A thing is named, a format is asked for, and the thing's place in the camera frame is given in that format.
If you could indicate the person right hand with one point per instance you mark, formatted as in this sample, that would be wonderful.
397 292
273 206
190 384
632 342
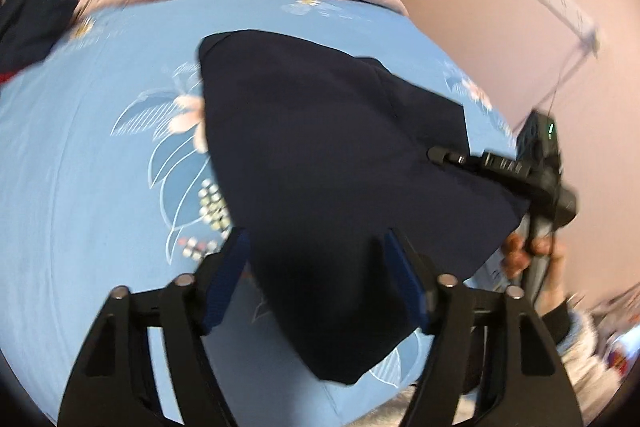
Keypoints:
516 259

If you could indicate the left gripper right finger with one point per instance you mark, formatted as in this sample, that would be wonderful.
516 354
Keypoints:
496 337

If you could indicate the white power strip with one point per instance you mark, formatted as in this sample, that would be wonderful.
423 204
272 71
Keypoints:
582 25

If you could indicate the blue floral bed sheet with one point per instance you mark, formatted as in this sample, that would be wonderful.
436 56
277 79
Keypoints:
97 192

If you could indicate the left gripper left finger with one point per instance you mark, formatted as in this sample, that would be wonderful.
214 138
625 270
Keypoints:
144 363

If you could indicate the navy garment with red lining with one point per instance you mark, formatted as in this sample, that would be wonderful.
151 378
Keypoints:
29 31

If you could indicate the large navy blue coat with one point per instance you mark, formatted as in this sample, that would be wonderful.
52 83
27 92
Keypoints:
317 154

